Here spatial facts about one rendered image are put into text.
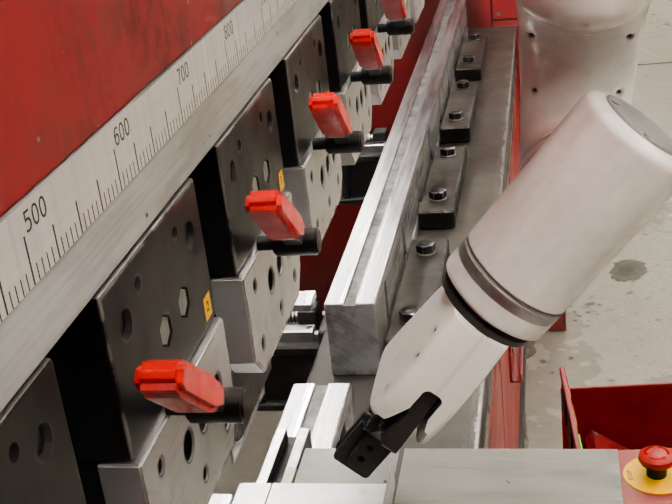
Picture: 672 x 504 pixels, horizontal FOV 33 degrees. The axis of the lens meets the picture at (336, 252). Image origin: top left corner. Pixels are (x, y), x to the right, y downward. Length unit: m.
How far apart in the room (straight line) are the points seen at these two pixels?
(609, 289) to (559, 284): 2.74
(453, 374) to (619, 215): 0.15
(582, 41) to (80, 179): 0.39
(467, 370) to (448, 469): 0.20
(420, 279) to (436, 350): 0.73
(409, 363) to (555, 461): 0.22
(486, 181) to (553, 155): 1.16
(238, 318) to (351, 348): 0.61
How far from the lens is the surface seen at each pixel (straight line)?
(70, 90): 0.49
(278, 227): 0.68
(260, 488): 0.95
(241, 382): 0.83
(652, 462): 1.30
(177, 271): 0.60
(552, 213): 0.73
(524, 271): 0.74
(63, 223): 0.48
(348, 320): 1.31
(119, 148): 0.54
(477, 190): 1.86
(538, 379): 3.03
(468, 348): 0.76
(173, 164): 0.61
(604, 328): 3.27
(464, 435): 1.22
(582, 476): 0.94
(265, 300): 0.76
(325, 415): 1.09
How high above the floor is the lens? 1.54
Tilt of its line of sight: 24 degrees down
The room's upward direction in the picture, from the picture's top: 7 degrees counter-clockwise
